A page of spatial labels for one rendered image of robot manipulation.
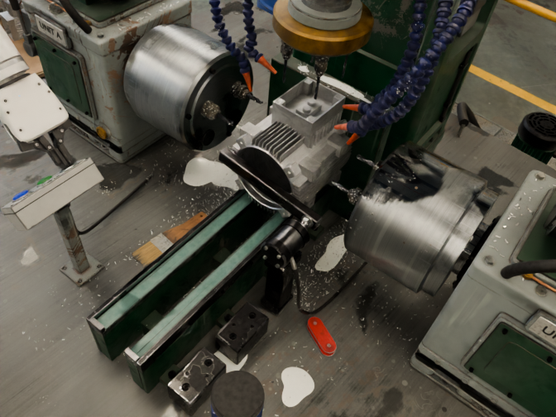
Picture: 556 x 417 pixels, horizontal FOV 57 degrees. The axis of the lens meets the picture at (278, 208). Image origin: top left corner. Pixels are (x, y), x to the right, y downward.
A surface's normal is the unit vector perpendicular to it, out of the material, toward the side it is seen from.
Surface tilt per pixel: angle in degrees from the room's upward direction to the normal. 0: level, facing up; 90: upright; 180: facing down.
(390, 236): 69
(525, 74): 0
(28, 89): 48
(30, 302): 0
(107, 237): 0
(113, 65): 90
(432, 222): 39
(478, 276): 90
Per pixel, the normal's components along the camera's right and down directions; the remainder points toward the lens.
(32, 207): 0.66, -0.03
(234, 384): 0.08, -0.65
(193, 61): -0.14, -0.41
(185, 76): -0.29, -0.20
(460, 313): -0.61, 0.56
